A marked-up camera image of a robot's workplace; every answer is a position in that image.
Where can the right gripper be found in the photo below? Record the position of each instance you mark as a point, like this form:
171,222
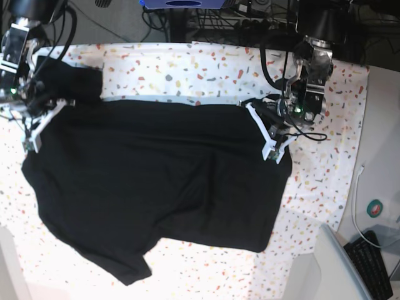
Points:
32,117

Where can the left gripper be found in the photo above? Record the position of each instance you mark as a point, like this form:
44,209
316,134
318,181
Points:
280,125

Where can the black t-shirt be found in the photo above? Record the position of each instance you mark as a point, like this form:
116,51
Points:
113,178

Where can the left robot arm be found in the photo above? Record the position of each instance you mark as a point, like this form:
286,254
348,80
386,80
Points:
322,26

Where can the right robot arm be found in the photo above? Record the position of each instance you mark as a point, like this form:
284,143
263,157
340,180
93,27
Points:
21,89

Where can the terrazzo pattern tablecloth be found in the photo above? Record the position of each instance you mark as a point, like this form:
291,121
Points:
194,74

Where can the blue device at top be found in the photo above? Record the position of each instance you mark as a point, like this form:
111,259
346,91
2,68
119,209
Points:
180,4

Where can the black keyboard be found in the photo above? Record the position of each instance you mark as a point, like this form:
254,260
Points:
369,263

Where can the grey laptop lid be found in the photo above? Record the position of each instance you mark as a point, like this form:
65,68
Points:
339,278

